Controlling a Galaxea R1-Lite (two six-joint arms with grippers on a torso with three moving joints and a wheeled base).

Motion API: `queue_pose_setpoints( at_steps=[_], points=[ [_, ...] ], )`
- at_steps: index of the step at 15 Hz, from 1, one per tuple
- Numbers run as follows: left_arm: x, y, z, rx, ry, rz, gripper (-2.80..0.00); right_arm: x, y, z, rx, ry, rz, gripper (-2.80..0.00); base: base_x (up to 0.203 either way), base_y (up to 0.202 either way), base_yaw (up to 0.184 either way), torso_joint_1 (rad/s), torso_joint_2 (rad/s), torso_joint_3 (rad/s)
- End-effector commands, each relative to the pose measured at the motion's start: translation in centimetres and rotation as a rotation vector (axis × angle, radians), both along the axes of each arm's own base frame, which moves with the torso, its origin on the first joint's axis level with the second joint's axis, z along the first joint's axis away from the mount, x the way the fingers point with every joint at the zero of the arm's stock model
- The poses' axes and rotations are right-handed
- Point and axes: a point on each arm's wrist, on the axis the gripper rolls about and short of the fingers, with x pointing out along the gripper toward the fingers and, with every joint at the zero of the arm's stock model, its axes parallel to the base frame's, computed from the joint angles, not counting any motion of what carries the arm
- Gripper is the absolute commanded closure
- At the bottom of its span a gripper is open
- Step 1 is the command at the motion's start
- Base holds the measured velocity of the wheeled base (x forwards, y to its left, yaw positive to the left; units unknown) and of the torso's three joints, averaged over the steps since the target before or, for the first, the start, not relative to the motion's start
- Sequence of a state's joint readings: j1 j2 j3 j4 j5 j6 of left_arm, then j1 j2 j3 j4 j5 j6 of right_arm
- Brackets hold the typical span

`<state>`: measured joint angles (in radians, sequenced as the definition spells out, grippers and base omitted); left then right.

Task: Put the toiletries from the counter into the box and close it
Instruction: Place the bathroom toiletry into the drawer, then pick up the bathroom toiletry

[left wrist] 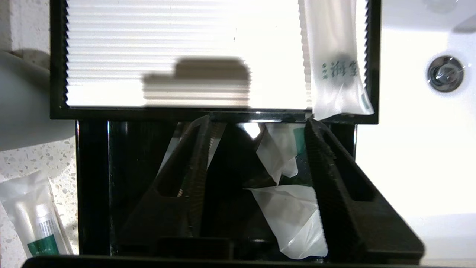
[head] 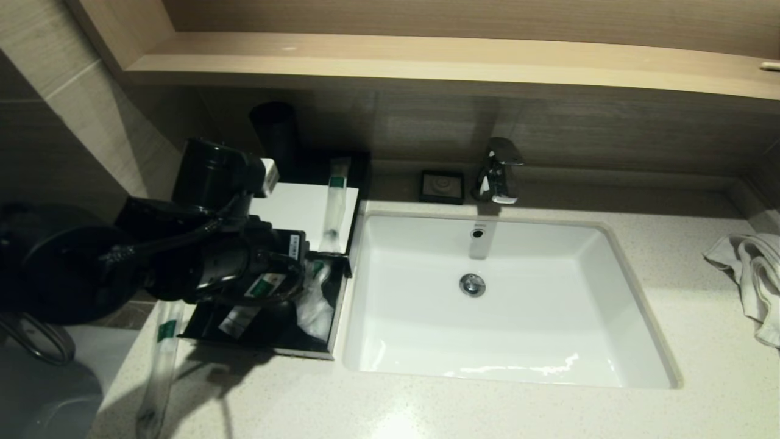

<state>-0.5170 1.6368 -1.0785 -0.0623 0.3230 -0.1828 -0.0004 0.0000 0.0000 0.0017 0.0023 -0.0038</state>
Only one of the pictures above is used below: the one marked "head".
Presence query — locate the comb packet green label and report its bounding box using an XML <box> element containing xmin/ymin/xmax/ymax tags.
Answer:
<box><xmin>218</xmin><ymin>274</ymin><xmax>288</xmax><ymax>340</ymax></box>

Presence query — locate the clear sachet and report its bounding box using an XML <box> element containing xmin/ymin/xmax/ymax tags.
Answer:
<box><xmin>295</xmin><ymin>277</ymin><xmax>335</xmax><ymax>343</ymax></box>

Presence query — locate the metal shower hose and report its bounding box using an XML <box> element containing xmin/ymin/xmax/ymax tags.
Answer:
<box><xmin>0</xmin><ymin>311</ymin><xmax>77</xmax><ymax>367</ymax></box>

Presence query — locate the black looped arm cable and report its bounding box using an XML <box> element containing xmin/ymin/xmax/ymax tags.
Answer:
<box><xmin>195</xmin><ymin>256</ymin><xmax>307</xmax><ymax>307</ymax></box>

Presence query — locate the black soap dish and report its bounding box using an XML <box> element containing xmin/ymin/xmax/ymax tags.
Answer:
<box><xmin>419</xmin><ymin>170</ymin><xmax>466</xmax><ymax>205</ymax></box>

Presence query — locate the black coiled arm cable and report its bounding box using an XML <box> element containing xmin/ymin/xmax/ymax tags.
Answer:
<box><xmin>99</xmin><ymin>194</ymin><xmax>252</xmax><ymax>264</ymax></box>

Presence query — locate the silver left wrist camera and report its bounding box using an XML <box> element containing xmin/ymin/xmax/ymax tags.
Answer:
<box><xmin>258</xmin><ymin>158</ymin><xmax>280</xmax><ymax>198</ymax></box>

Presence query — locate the white bathtub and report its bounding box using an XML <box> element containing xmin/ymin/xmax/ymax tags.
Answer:
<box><xmin>0</xmin><ymin>323</ymin><xmax>142</xmax><ymax>439</ymax></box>

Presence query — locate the drawer with plastic bags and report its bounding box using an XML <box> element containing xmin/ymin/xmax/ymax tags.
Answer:
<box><xmin>180</xmin><ymin>255</ymin><xmax>350</xmax><ymax>361</ymax></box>

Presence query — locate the light wooden shelf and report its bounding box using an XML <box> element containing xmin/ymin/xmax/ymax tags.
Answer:
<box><xmin>64</xmin><ymin>0</ymin><xmax>780</xmax><ymax>101</ymax></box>

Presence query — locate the white sink basin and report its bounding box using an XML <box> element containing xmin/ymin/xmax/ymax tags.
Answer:
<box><xmin>342</xmin><ymin>211</ymin><xmax>683</xmax><ymax>390</ymax></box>

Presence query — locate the chrome sink faucet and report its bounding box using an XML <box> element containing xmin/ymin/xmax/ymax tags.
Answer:
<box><xmin>472</xmin><ymin>137</ymin><xmax>525</xmax><ymax>205</ymax></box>

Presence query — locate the chrome sink drain stopper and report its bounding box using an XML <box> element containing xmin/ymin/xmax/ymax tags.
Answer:
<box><xmin>459</xmin><ymin>273</ymin><xmax>487</xmax><ymax>298</ymax></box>

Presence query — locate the black tumbler cup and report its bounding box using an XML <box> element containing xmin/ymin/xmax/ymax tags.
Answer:
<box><xmin>249</xmin><ymin>101</ymin><xmax>299</xmax><ymax>169</ymax></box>

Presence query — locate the long toothbrush packet green band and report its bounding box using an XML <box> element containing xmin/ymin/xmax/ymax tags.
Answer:
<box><xmin>318</xmin><ymin>157</ymin><xmax>353</xmax><ymax>254</ymax></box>

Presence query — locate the white towel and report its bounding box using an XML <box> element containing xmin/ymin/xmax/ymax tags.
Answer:
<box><xmin>701</xmin><ymin>232</ymin><xmax>780</xmax><ymax>349</ymax></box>

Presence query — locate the toothbrush toothpaste packet green label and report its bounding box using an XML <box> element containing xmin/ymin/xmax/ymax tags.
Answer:
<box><xmin>135</xmin><ymin>300</ymin><xmax>187</xmax><ymax>439</ymax></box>

